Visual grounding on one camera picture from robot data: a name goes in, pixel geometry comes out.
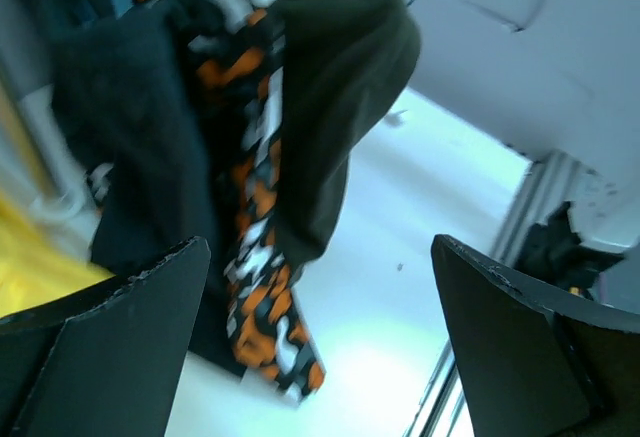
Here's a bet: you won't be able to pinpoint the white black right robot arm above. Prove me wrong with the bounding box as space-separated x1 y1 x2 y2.
494 154 639 305

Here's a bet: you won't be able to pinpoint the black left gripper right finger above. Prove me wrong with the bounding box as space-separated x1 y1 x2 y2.
431 235 639 437

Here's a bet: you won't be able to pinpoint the orange camouflage shorts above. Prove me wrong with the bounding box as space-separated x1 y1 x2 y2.
84 0 327 403

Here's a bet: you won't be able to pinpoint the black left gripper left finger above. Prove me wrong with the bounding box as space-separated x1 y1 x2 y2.
1 238 210 436

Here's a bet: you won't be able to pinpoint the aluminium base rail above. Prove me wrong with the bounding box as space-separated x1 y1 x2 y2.
404 151 588 437

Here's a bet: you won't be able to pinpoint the olive grey shorts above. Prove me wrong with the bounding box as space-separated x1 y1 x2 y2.
274 0 421 277

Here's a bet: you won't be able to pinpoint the yellow shorts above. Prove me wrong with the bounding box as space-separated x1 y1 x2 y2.
0 196 113 317

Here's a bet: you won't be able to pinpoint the dark navy shorts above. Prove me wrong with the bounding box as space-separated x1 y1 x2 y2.
9 0 281 378

